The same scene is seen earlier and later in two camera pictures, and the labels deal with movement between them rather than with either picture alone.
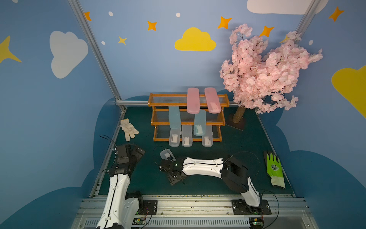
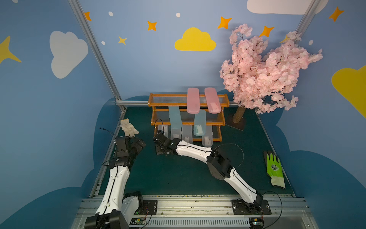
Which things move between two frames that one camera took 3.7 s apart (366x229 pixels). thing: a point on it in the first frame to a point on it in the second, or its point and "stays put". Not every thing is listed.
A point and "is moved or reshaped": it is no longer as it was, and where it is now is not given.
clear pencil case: x=167 y=153 is moved or reshaped
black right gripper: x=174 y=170 to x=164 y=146
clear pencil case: x=187 y=137 stays put
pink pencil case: x=193 y=100 stays put
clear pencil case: x=207 y=139 stays put
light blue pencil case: x=174 y=117 stays put
